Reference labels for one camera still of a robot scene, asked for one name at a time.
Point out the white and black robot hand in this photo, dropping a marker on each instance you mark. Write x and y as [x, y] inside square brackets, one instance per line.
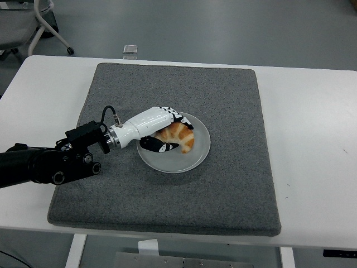
[145, 123]

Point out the golden croissant bread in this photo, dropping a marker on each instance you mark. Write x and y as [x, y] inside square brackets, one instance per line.
[181, 136]

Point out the white round plate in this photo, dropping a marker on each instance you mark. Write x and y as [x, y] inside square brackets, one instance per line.
[199, 148]

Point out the square metal floor socket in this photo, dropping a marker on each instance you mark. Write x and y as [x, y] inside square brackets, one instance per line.
[130, 57]
[130, 49]

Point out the grey felt mat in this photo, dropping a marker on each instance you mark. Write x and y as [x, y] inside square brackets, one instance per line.
[173, 201]

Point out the white table leg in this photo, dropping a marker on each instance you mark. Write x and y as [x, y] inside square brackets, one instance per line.
[74, 251]
[287, 258]

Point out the grey office chair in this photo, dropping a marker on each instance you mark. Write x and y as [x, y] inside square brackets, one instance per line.
[16, 28]

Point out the black table control panel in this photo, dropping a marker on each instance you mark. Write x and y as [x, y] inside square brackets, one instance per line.
[340, 253]

